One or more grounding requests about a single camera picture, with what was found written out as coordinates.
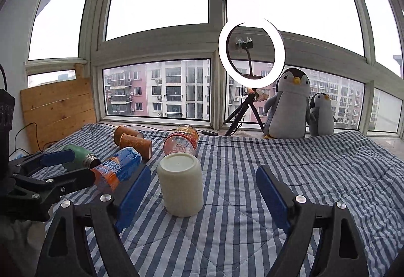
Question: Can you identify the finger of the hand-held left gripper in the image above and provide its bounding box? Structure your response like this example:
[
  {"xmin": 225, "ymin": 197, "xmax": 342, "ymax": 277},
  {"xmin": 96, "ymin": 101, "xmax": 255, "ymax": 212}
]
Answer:
[
  {"xmin": 9, "ymin": 150, "xmax": 75, "ymax": 176},
  {"xmin": 12, "ymin": 167, "xmax": 96, "ymax": 202}
]

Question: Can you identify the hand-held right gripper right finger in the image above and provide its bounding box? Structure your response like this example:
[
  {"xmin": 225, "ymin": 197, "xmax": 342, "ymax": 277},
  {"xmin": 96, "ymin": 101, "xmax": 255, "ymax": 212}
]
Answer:
[{"xmin": 256, "ymin": 165, "xmax": 370, "ymax": 277}]

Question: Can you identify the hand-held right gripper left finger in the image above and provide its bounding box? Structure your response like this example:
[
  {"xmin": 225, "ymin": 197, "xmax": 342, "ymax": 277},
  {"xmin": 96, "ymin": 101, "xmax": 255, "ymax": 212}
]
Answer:
[{"xmin": 35, "ymin": 165, "xmax": 152, "ymax": 277}]

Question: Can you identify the white cup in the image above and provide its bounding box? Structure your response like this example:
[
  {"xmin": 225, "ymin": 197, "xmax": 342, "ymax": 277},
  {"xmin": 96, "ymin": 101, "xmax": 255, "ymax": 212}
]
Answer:
[{"xmin": 157, "ymin": 152, "xmax": 204, "ymax": 218}]

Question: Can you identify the brown paper cup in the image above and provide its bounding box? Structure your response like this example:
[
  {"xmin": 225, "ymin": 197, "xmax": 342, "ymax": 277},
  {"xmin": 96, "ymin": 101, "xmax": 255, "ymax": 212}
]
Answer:
[
  {"xmin": 114, "ymin": 125, "xmax": 145, "ymax": 151},
  {"xmin": 119, "ymin": 134, "xmax": 154, "ymax": 160}
]

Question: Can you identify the green thermos bottle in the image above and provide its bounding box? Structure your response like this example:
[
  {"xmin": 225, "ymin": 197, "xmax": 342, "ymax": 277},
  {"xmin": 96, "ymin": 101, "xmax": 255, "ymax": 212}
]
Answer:
[{"xmin": 60, "ymin": 144, "xmax": 102, "ymax": 171}]

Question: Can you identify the blue and orange snack can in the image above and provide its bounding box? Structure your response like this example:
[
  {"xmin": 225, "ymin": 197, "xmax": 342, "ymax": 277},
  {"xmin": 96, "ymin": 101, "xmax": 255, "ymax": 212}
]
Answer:
[{"xmin": 91, "ymin": 147, "xmax": 143, "ymax": 193}]

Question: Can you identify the wooden board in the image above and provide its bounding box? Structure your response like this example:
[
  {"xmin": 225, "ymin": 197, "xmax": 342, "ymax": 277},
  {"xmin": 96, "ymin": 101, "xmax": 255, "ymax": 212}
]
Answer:
[{"xmin": 20, "ymin": 63, "xmax": 98, "ymax": 154}]

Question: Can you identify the blue striped blanket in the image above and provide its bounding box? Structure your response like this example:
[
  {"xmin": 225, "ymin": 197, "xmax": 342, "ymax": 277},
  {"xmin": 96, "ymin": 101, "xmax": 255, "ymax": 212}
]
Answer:
[{"xmin": 9, "ymin": 123, "xmax": 404, "ymax": 277}]

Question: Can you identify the clear bottle with orange label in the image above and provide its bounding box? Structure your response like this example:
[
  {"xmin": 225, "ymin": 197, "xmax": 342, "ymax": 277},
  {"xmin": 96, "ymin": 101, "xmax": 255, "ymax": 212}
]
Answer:
[{"xmin": 163, "ymin": 125, "xmax": 200, "ymax": 157}]

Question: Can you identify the large grey penguin plush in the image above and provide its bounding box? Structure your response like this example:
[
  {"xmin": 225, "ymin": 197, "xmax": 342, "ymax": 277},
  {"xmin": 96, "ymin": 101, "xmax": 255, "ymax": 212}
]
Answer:
[{"xmin": 263, "ymin": 68, "xmax": 312, "ymax": 140}]

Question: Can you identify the small grey penguin plush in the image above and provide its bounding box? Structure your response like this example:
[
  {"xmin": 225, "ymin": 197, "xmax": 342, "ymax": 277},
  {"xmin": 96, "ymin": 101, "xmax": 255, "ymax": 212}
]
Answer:
[{"xmin": 307, "ymin": 92, "xmax": 338, "ymax": 137}]

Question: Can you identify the black tripod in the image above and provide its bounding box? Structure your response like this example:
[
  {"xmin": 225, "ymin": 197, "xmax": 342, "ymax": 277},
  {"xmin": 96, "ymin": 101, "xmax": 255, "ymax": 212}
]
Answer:
[{"xmin": 224, "ymin": 87, "xmax": 266, "ymax": 136}]

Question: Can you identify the black gooseneck phone holder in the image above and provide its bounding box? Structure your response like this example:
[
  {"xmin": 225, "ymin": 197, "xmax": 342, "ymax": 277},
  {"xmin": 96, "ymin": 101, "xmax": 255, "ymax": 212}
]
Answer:
[{"xmin": 234, "ymin": 37, "xmax": 257, "ymax": 78}]

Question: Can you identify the black cable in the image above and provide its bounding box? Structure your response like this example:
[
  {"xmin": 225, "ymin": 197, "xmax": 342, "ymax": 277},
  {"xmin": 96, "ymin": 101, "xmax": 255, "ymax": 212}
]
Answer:
[{"xmin": 9, "ymin": 122, "xmax": 53, "ymax": 158}]

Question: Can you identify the white ring light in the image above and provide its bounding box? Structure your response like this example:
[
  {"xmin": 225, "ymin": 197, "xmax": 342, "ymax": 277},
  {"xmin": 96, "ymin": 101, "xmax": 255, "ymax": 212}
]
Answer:
[{"xmin": 218, "ymin": 17, "xmax": 286, "ymax": 89}]

